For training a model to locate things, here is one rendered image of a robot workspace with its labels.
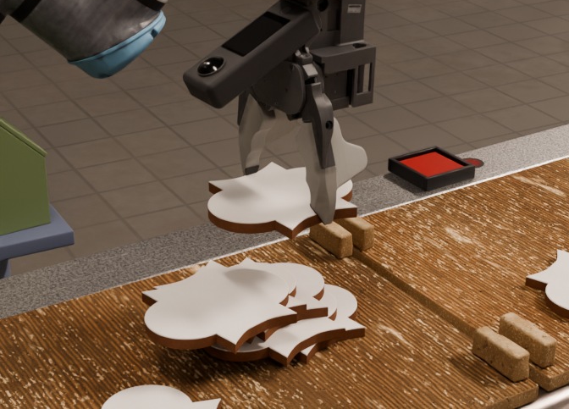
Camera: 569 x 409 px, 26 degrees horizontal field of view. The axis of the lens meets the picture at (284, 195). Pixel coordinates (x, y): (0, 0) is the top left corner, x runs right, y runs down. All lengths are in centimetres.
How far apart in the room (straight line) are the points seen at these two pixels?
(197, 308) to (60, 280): 26
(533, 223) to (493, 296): 18
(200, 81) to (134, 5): 48
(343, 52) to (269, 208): 15
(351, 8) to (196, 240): 40
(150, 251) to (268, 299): 28
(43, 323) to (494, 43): 405
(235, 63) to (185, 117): 326
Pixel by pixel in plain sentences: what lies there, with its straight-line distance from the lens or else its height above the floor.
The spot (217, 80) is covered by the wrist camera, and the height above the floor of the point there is 120.
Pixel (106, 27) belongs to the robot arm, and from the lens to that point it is 147.
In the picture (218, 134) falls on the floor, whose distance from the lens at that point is 410.
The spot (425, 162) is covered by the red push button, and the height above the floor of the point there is 93.
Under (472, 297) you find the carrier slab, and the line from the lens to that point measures 121.
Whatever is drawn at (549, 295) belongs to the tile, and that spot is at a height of 95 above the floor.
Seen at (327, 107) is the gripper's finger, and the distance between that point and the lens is 103.
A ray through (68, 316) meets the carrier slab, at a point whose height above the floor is 94.
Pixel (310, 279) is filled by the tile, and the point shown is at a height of 97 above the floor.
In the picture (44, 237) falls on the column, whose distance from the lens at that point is 149.
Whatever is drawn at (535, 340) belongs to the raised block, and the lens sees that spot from 110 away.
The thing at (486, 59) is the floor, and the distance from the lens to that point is 489.
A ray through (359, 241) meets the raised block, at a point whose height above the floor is 95.
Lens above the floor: 152
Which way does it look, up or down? 25 degrees down
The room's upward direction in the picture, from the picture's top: straight up
